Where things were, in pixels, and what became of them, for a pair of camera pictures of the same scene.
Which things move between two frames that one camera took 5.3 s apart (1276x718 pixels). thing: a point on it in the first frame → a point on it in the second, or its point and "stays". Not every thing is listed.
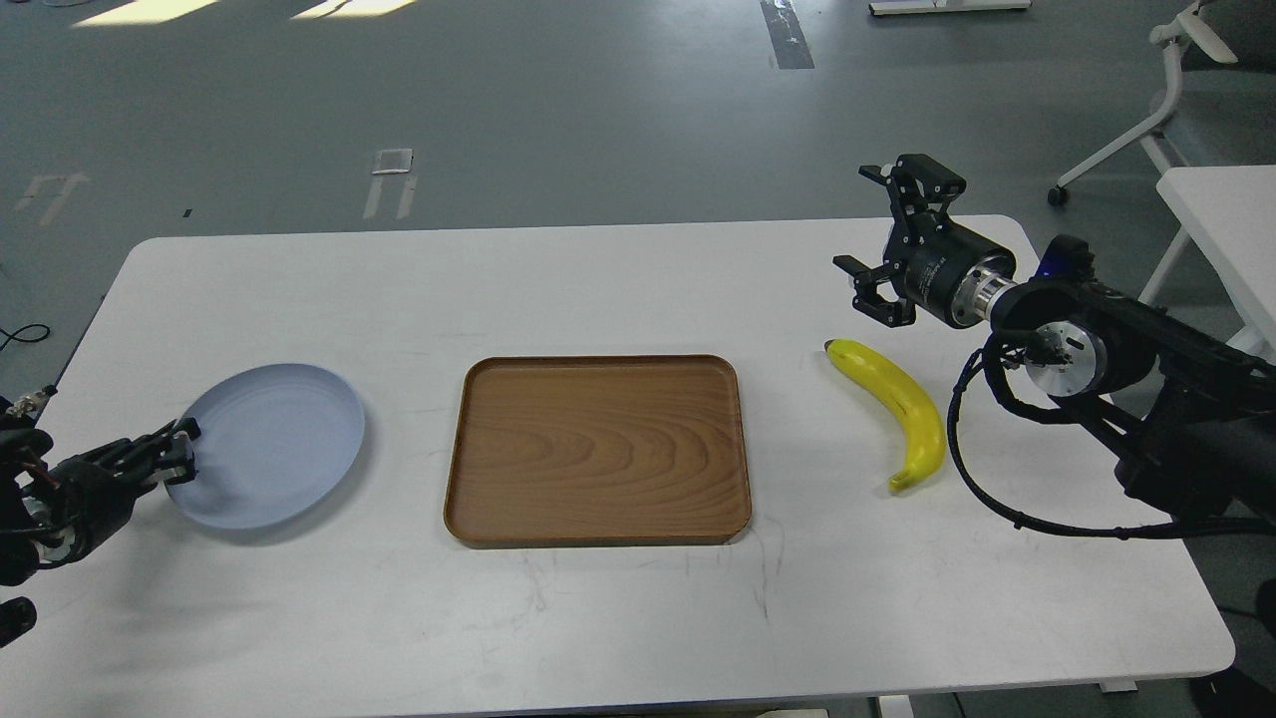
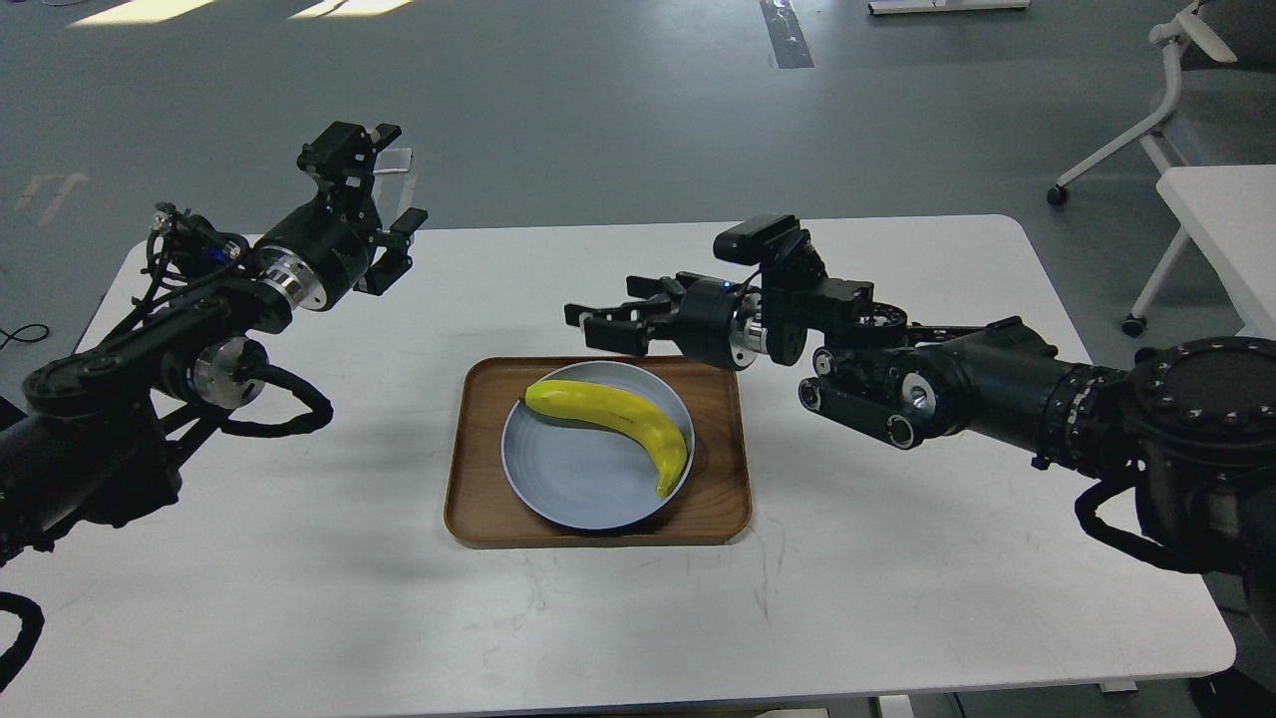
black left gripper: (94, 494) → (315, 255)
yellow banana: (926, 413) → (586, 402)
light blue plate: (276, 444) → (590, 477)
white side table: (1230, 218) stays
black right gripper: (928, 256) → (719, 321)
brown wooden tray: (599, 451) stays
